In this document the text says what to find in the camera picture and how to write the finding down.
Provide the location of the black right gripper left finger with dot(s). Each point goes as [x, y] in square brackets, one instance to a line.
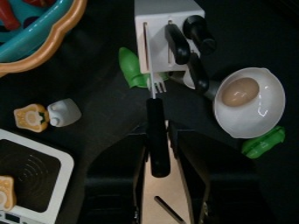
[112, 186]

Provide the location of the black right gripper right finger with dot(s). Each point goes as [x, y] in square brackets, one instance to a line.
[226, 186]

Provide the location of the red wooden drawer box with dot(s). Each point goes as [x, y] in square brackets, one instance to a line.
[162, 198]

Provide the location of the green toy pea pod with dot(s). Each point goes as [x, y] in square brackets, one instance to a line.
[263, 143]

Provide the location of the white dish rack tray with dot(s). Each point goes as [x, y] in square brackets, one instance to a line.
[31, 172]

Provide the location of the orange toy food slice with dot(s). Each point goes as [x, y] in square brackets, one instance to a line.
[7, 194]

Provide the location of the small white toy milk jug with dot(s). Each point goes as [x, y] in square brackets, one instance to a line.
[66, 112]

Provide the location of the yellow toy pepper half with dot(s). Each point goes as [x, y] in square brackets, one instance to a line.
[31, 118]

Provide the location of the beige toy egg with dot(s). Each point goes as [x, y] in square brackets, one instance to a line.
[240, 91]

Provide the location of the white toy fork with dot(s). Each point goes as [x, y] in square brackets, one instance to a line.
[159, 83]

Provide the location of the green toy vegetable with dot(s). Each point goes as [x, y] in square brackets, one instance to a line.
[130, 67]

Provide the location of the teal basket orange rim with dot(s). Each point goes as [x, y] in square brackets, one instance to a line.
[39, 39]

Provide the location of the white toy knife block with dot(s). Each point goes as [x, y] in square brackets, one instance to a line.
[159, 17]

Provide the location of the red toy bottle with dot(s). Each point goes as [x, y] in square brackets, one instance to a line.
[7, 16]

